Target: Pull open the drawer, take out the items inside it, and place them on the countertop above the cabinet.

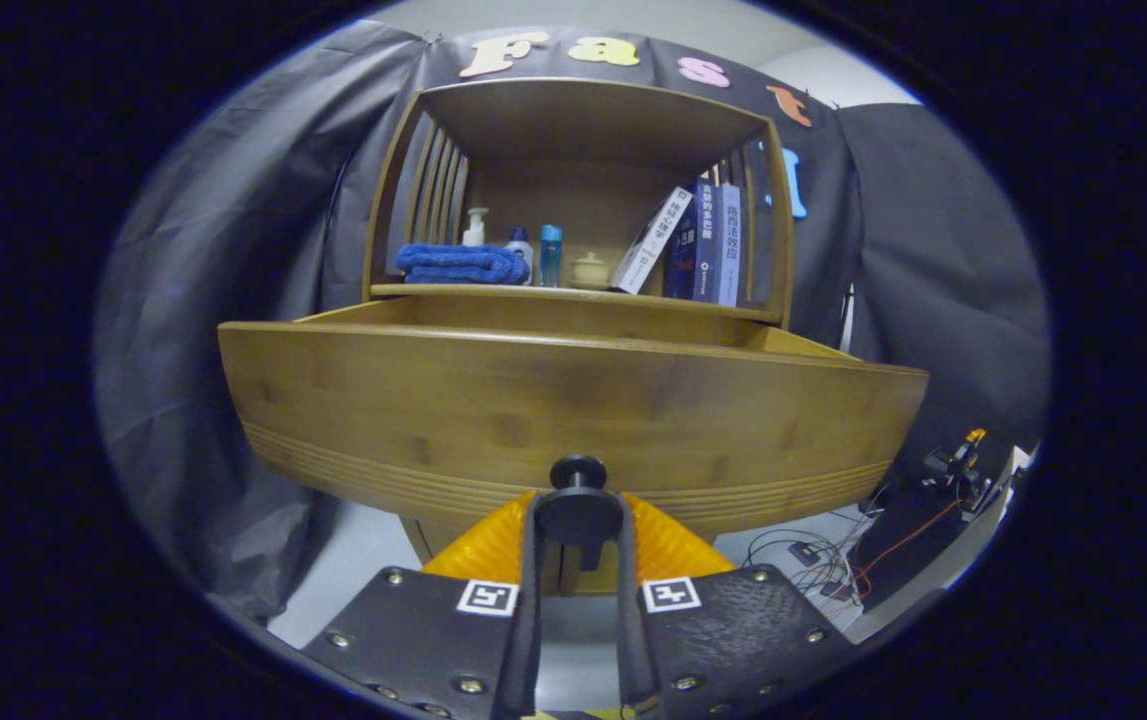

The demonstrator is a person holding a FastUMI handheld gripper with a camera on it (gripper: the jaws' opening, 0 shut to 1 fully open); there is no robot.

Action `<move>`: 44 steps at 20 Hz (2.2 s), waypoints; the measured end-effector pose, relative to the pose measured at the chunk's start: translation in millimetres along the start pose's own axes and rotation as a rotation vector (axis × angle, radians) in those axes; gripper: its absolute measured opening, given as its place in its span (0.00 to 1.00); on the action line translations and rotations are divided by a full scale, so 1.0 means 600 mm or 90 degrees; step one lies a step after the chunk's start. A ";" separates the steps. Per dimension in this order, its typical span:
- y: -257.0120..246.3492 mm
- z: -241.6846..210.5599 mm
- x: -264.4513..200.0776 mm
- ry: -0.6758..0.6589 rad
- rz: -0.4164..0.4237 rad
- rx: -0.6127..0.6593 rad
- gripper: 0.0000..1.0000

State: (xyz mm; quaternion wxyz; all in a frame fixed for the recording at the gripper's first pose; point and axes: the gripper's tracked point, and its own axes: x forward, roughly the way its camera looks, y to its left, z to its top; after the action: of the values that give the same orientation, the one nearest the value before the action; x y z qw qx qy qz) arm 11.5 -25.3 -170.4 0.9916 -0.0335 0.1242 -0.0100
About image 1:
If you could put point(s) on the white pump bottle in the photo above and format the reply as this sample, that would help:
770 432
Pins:
474 232

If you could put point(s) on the wooden drawer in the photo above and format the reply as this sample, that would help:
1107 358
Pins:
533 400

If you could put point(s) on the cream lidded teacup with saucer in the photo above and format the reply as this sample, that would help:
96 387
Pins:
589 272

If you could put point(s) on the white bottle with blue cap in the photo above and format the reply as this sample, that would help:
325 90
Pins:
523 245

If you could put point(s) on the wooden countertop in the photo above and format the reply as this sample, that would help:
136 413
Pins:
553 293

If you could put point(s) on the dark blue book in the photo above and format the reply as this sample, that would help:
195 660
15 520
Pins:
703 250

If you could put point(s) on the wooden cabinet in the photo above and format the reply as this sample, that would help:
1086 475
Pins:
573 200

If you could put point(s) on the black drawer knob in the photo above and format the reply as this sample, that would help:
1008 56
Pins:
578 510

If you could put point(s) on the white book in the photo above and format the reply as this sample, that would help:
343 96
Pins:
653 240

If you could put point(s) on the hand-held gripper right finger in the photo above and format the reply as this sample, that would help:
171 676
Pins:
630 620

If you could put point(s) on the blue folded towel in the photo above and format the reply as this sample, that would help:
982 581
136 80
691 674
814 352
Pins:
458 265

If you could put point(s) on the black side table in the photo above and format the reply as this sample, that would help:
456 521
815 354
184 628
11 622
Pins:
903 550

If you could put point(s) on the orange and black gripper device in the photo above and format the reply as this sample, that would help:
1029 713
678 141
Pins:
958 465

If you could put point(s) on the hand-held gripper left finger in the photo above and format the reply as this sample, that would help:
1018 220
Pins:
530 620

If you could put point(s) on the clear blue bottle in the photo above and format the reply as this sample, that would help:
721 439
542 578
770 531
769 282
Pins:
551 260

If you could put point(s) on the pale grey-blue book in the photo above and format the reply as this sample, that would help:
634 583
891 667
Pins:
729 250

